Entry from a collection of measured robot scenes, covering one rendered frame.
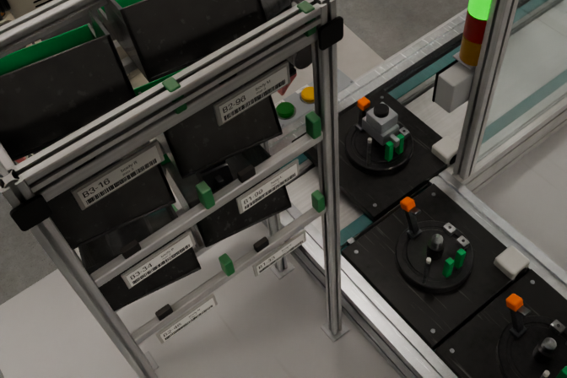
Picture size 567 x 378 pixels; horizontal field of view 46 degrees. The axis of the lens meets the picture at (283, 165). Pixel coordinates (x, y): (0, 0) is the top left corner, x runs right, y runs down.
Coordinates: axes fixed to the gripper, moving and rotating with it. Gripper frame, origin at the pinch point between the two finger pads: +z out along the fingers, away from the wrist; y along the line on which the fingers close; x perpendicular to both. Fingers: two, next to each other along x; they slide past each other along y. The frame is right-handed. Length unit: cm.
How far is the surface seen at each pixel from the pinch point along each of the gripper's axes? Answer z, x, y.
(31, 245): 103, 81, -64
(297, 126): 6.7, -5.6, -0.4
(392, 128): -2.9, -24.8, 8.9
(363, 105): -4.8, -17.9, 7.4
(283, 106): 5.4, 0.1, 0.4
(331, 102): -48, -43, -21
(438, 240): -2.0, -47.9, -1.8
